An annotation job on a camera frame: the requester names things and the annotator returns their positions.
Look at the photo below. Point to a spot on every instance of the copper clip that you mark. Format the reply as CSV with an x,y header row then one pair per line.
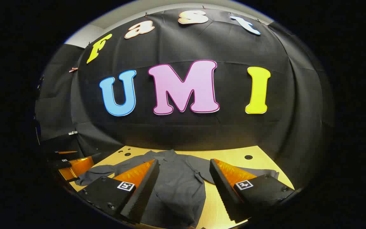
x,y
73,69

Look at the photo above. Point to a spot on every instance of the white clip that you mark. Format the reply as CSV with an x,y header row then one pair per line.
x,y
72,133

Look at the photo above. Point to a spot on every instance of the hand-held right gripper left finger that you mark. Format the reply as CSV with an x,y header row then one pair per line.
x,y
145,190

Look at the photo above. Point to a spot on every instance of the grey long-sleeved shirt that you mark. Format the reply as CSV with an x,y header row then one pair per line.
x,y
176,184

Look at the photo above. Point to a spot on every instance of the black backdrop cloth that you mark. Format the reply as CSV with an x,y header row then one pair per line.
x,y
202,133

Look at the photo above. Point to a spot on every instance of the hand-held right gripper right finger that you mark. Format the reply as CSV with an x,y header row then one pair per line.
x,y
224,190

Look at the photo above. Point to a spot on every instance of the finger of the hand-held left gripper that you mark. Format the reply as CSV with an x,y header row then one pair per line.
x,y
64,156
78,167

